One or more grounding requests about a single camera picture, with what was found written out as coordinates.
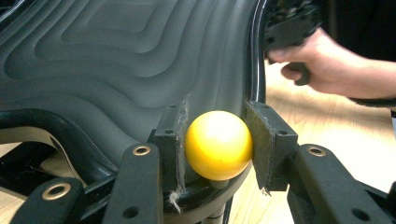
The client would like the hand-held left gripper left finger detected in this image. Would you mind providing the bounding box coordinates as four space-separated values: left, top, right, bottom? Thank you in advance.
153 98 191 194

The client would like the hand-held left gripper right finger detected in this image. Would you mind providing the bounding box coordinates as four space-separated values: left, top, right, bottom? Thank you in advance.
244 100 299 192

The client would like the yellow ball knob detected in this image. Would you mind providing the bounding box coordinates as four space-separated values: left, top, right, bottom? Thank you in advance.
184 110 254 182

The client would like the black wavy tray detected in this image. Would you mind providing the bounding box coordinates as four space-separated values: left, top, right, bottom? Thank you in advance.
0 0 269 224

